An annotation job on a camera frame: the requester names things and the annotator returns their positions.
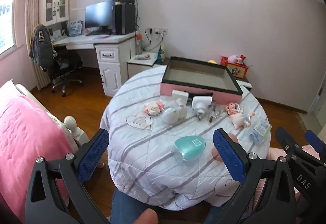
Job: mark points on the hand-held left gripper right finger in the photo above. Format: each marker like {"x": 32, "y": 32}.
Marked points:
{"x": 230, "y": 155}

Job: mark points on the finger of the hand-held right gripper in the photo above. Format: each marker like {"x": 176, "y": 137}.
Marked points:
{"x": 284, "y": 136}
{"x": 315, "y": 140}

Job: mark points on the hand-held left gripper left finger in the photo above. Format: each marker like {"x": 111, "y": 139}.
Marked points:
{"x": 93, "y": 155}

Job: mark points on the rose gold round tin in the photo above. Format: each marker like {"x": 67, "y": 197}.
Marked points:
{"x": 233, "y": 137}

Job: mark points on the pink haired doll figurine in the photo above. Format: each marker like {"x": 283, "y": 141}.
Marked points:
{"x": 238, "y": 118}

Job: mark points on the teal heart-shaped case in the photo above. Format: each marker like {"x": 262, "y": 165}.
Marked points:
{"x": 189, "y": 147}

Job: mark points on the clear glass perfume bottle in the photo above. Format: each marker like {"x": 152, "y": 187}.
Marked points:
{"x": 215, "y": 112}

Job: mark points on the white plug adapter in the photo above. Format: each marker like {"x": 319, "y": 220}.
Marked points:
{"x": 201, "y": 103}

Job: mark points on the white egg-shaped case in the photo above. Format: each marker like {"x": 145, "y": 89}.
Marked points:
{"x": 169, "y": 115}

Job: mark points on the small pink-white doll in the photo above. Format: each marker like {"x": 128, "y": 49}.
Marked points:
{"x": 152, "y": 108}

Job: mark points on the pink box with black rim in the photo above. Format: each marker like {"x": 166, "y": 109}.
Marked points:
{"x": 178, "y": 88}

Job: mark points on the clear heart-shaped acrylic plate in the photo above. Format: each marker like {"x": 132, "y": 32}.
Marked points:
{"x": 140, "y": 122}

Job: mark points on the blue denim cloth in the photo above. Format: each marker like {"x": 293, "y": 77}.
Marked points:
{"x": 124, "y": 203}

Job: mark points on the round table with striped cloth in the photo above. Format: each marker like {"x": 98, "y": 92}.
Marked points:
{"x": 152, "y": 170}

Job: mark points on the black and white low cabinet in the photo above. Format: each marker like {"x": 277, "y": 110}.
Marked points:
{"x": 245, "y": 84}

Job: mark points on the white charger cube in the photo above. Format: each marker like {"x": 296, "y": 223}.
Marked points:
{"x": 179, "y": 98}

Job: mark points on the red toy box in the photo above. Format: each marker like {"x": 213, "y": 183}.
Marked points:
{"x": 236, "y": 70}

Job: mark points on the pink plush toy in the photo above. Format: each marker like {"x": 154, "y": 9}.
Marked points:
{"x": 233, "y": 58}

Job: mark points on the white desk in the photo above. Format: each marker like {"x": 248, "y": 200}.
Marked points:
{"x": 109, "y": 61}

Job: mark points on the white nightstand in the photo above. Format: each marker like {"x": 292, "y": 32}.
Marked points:
{"x": 137, "y": 68}

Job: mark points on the black office chair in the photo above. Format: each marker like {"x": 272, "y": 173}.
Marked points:
{"x": 66, "y": 58}

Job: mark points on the clear bottle with orange cap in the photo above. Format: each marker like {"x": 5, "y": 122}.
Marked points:
{"x": 139, "y": 44}

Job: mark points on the black printed jacket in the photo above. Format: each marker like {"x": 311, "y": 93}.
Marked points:
{"x": 42, "y": 45}

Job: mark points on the blue and yellow snack bag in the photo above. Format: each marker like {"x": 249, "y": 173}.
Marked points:
{"x": 161, "y": 53}

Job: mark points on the blue and white box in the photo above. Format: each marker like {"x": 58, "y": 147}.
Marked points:
{"x": 76, "y": 27}

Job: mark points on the black computer tower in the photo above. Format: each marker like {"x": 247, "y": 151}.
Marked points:
{"x": 124, "y": 19}

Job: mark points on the black computer monitor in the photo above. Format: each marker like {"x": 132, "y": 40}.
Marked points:
{"x": 99, "y": 14}

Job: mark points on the white hutch cabinet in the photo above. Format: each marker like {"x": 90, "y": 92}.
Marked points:
{"x": 53, "y": 5}

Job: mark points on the beige striped curtain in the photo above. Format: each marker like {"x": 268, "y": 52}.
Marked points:
{"x": 33, "y": 10}

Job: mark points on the window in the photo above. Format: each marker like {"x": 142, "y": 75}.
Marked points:
{"x": 6, "y": 17}

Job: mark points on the white bed frame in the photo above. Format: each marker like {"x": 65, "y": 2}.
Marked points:
{"x": 70, "y": 122}

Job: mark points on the white wall socket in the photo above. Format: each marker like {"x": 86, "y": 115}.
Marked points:
{"x": 159, "y": 30}

